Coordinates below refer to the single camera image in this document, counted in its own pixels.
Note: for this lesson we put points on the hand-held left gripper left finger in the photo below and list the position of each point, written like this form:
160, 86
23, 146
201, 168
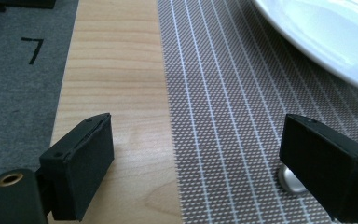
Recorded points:
77, 174

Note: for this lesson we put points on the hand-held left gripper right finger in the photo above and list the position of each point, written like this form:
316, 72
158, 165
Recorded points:
323, 165

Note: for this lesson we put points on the silver metal utensil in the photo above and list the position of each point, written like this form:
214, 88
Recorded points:
287, 182

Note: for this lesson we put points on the brown striped woven placemat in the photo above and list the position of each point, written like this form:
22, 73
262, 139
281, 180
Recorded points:
239, 118

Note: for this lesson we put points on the white ceramic plate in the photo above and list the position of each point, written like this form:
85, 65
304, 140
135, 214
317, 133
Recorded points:
329, 34

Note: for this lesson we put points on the black object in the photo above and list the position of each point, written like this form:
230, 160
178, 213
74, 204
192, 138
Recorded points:
21, 3

